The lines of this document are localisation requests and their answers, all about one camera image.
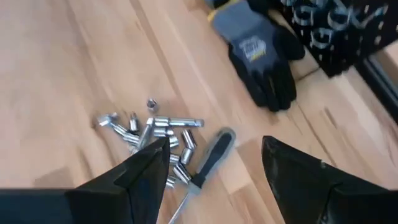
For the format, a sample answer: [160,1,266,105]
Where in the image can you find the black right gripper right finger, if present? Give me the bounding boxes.
[262,135,398,224]

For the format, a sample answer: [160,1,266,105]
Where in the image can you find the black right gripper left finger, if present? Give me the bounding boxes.
[0,136,172,224]

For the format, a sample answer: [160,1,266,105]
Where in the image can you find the black handled screwdriver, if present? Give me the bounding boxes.
[167,126,238,224]

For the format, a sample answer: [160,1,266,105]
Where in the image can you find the short chrome socket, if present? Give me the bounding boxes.
[146,98,159,112]

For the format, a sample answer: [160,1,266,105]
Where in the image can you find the long chrome extension bar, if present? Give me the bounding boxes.
[154,116,205,129]

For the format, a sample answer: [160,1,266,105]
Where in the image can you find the yellow grey tool at rack base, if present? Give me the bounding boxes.
[211,0,306,113]

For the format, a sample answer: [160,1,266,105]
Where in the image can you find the black metal pegboard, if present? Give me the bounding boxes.
[279,0,398,78]

